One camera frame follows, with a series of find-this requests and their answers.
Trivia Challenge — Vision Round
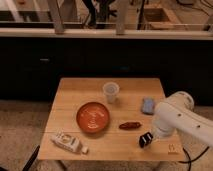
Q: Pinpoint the wooden table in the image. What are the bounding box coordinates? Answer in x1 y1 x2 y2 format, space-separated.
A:
38 78 184 161

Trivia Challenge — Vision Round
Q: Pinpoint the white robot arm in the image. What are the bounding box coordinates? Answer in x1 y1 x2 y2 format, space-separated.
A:
152 91 213 147

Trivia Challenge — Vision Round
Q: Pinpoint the dark low cabinet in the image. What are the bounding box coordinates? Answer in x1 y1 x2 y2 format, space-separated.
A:
0 37 213 106

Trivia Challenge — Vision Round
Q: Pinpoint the black cable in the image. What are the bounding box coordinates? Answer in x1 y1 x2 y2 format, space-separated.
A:
179 144 213 171

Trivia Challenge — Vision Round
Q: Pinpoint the clear plastic cup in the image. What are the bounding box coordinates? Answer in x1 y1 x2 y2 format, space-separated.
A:
103 82 120 103

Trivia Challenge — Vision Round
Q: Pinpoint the orange bowl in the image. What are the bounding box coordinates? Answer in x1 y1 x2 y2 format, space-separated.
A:
76 102 110 133

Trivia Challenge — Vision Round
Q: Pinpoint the white lying bottle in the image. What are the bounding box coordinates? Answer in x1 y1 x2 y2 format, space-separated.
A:
51 132 89 154

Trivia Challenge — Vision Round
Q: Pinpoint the blue sponge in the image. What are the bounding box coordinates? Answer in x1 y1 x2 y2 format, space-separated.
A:
142 98 155 115

